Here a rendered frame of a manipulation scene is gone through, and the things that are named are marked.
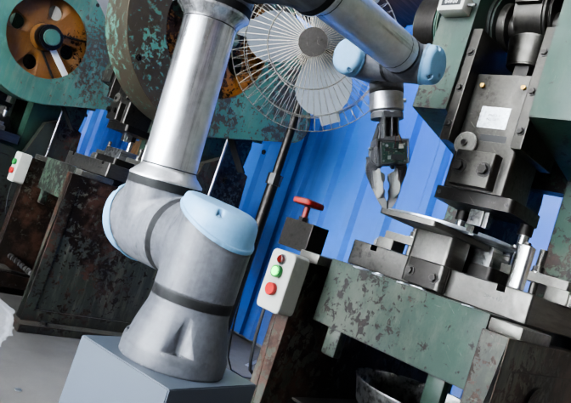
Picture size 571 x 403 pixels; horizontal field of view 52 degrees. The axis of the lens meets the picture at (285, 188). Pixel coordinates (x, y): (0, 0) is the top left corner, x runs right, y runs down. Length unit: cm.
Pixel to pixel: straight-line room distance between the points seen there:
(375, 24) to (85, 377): 69
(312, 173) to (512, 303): 226
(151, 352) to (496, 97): 98
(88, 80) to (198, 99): 321
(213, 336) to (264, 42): 143
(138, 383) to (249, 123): 188
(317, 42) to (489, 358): 125
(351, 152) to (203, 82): 236
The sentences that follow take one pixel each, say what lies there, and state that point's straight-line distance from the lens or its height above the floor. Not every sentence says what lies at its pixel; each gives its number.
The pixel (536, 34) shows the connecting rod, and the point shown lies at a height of 128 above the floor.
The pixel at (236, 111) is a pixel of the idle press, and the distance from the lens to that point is 250.
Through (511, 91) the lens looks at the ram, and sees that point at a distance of 144.
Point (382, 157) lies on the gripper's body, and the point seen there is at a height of 88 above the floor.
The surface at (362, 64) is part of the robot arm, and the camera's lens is 119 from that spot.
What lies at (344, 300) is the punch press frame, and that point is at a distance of 132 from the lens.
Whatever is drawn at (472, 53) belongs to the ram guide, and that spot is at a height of 120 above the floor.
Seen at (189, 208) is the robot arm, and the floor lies 66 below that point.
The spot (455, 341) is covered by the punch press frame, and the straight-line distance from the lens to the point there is 117.
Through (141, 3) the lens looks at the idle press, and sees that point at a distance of 228.
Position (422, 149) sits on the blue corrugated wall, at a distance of 297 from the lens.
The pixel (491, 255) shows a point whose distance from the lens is 137.
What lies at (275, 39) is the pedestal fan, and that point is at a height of 129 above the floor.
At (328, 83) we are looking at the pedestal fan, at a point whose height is 119.
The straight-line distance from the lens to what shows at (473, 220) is 144.
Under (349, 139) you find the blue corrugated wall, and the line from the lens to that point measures 325.
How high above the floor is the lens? 67
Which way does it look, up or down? 4 degrees up
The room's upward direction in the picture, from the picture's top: 18 degrees clockwise
